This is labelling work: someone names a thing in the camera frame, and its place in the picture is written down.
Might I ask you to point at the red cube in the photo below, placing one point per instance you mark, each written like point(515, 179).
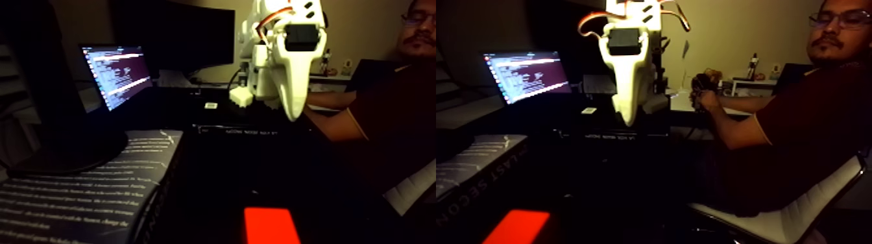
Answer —
point(518, 228)

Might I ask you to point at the white chair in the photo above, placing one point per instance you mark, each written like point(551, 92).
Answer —
point(790, 221)

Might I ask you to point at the black box with white print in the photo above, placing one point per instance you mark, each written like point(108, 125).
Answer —
point(477, 160)

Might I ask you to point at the person's left hand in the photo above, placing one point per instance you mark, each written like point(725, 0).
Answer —
point(708, 101)

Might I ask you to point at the open laptop with lit screen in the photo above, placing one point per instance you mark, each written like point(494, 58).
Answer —
point(524, 75)

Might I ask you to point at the eyeglasses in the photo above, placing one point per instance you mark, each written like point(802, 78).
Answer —
point(851, 19)

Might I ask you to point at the small white tag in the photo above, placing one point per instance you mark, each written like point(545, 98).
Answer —
point(588, 110)

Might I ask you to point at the black leader arm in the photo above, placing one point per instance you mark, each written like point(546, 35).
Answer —
point(702, 78)

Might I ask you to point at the small standing figurine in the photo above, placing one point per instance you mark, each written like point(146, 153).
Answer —
point(753, 67)

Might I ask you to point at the small grey flag on stem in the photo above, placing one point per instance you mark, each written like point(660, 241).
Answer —
point(686, 48)

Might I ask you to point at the person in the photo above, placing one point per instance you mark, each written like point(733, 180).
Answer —
point(811, 122)

